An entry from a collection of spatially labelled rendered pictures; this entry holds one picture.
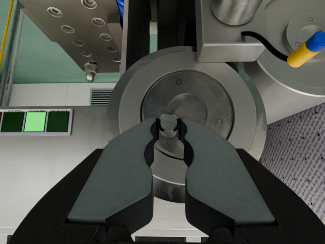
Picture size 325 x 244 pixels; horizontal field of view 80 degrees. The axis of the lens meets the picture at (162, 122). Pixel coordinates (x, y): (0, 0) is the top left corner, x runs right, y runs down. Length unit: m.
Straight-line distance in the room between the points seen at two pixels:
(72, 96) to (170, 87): 3.19
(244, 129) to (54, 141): 0.49
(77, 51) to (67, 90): 2.89
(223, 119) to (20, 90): 3.72
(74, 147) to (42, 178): 0.10
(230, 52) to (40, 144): 0.52
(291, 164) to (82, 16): 0.43
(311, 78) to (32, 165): 0.58
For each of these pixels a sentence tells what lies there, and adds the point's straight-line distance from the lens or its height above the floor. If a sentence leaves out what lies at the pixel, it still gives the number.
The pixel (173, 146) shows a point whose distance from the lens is 0.16.
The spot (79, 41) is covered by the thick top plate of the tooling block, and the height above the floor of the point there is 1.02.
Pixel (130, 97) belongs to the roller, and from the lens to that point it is 0.17.
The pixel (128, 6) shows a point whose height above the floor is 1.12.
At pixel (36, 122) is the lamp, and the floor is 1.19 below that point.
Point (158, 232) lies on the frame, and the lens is 0.52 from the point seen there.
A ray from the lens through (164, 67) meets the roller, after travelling 0.18.
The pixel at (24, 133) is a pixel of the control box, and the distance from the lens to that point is 0.61.
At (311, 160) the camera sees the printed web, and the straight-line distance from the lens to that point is 0.33.
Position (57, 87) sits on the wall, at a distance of 3.50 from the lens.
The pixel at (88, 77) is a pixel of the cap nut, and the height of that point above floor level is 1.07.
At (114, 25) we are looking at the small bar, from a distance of 0.40.
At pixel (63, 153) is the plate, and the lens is 0.56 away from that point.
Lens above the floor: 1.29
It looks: 12 degrees down
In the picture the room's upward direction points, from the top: 180 degrees counter-clockwise
